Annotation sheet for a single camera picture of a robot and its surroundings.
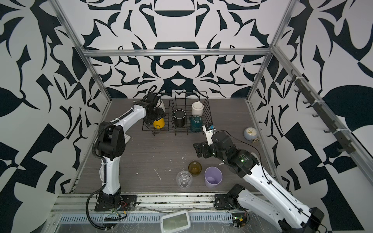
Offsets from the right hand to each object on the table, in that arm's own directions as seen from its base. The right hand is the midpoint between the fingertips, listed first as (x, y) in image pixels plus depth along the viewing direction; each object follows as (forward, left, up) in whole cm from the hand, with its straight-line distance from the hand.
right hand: (202, 141), depth 71 cm
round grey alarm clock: (+16, -34, -20) cm, 43 cm away
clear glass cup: (-11, +9, -22) cm, 26 cm away
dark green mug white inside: (+19, +2, -13) cm, 23 cm away
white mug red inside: (+33, 0, -13) cm, 35 cm away
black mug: (+24, +12, -10) cm, 29 cm away
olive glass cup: (-5, +3, -23) cm, 24 cm away
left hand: (+27, +25, -12) cm, 39 cm away
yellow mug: (+20, +25, -13) cm, 35 cm away
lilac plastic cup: (-11, -6, -19) cm, 22 cm away
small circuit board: (-29, -17, -24) cm, 42 cm away
